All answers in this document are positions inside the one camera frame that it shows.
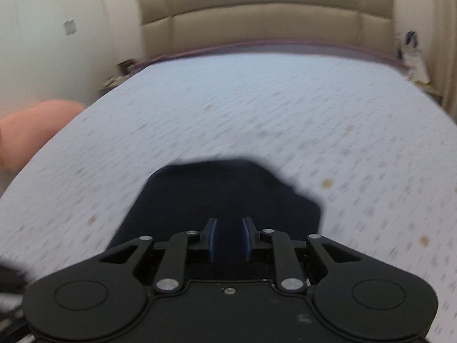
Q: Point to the beige padded headboard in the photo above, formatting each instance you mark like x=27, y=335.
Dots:
x=264, y=14

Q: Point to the purple mattress pad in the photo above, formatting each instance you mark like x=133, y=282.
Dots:
x=267, y=45

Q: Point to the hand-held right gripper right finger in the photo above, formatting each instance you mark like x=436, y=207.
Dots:
x=246, y=240

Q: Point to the grey nightstand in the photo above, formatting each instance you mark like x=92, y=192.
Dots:
x=112, y=83

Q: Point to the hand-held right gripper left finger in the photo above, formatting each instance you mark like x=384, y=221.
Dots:
x=212, y=240

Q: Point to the bed with floral sheet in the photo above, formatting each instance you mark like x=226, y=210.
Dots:
x=250, y=114

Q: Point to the pink folded quilt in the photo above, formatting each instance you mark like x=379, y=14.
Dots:
x=32, y=128

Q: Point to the beige curtain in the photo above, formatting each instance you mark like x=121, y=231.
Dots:
x=444, y=43

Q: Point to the wooden nightstand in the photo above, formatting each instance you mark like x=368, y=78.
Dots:
x=430, y=91

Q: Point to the white paper bag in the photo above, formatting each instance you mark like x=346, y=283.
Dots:
x=414, y=55

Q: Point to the black hoodie with white stripes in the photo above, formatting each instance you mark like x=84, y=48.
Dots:
x=228, y=193

